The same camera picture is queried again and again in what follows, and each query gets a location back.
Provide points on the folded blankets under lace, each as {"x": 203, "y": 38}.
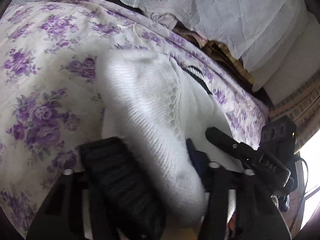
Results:
{"x": 185, "y": 47}

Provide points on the checkered beige curtain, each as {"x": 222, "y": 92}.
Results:
{"x": 302, "y": 107}

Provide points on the white lace cover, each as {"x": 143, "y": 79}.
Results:
{"x": 277, "y": 40}

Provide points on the white knit v-neck sweater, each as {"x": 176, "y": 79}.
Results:
{"x": 154, "y": 106}

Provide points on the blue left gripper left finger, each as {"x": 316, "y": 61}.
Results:
{"x": 122, "y": 197}

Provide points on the purple floral bed sheet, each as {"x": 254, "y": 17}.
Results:
{"x": 50, "y": 103}

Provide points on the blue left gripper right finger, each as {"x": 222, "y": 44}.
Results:
{"x": 199, "y": 159}

